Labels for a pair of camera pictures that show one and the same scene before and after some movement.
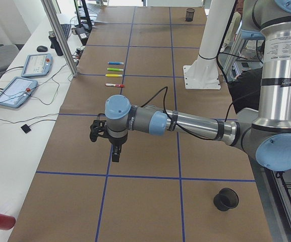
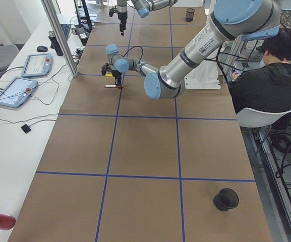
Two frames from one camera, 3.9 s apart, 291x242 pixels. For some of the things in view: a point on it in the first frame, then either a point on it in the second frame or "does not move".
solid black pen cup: (226, 198) does not move
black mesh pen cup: (189, 14) does not move
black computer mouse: (42, 48) does not move
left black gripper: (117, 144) → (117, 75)
